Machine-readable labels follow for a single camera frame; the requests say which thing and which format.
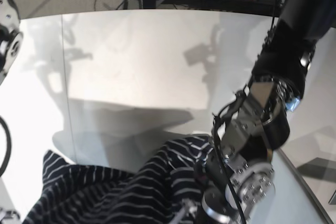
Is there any navy white striped t-shirt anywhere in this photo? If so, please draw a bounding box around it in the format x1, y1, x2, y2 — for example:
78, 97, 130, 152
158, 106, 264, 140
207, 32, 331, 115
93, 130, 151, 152
24, 135, 212, 223

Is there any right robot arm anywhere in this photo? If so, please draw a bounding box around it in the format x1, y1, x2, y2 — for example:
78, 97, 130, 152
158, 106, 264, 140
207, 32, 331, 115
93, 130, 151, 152
1, 0, 24, 82

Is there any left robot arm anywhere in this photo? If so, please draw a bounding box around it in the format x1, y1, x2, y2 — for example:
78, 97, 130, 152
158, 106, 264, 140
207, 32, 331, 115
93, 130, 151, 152
195, 0, 335, 223

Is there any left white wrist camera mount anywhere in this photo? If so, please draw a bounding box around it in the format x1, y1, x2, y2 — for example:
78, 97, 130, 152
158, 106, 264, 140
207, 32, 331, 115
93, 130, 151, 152
169, 199, 198, 224

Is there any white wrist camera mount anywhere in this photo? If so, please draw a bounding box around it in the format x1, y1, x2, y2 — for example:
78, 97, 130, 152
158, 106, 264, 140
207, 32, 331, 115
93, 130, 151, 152
0, 207, 20, 224
169, 199, 198, 224

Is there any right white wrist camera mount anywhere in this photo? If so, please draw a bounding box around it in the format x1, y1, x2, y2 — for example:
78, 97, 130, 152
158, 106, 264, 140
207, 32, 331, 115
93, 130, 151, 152
0, 207, 20, 224

